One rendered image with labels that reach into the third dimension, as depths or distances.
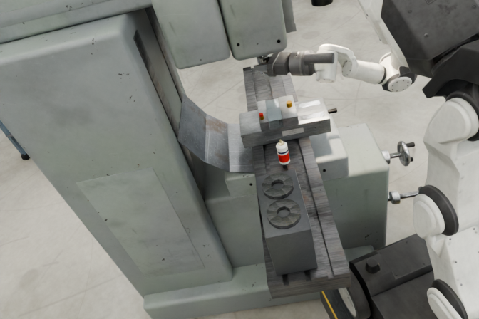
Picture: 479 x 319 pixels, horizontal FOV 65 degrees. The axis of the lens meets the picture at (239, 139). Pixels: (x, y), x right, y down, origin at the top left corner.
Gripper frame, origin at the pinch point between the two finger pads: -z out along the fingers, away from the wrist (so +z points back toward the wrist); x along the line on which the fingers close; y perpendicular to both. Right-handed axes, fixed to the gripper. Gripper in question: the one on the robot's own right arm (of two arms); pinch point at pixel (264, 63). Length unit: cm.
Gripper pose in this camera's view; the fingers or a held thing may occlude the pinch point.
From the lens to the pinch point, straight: 140.9
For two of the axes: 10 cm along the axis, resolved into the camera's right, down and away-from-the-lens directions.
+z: 9.0, 0.8, -4.3
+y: 2.3, 7.4, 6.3
